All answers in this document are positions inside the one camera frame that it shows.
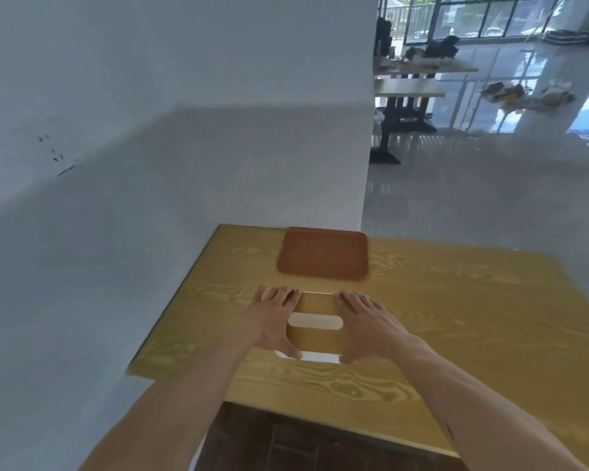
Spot person's left hand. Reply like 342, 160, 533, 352
243, 285, 304, 361

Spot person's right hand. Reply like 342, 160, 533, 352
334, 290, 413, 366

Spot white box with bamboo lid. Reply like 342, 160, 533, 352
274, 290, 348, 364

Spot person's left forearm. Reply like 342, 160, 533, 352
78, 333, 266, 471

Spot person's right forearm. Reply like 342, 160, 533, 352
395, 333, 589, 471

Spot brown rectangular tray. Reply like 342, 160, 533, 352
276, 227, 370, 281

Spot light table with black legs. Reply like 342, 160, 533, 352
370, 77, 446, 165

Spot long light table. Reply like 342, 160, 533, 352
373, 59, 480, 80

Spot yellow and black floor clutter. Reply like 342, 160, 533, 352
478, 81, 527, 112

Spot black office chair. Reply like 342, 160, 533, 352
375, 17, 394, 59

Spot black backpack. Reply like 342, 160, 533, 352
423, 35, 460, 60

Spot beige bag pile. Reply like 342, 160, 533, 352
534, 79, 578, 109

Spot dark stacked mats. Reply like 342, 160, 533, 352
541, 25, 589, 47

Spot black framed window wall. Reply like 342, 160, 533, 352
377, 0, 589, 45

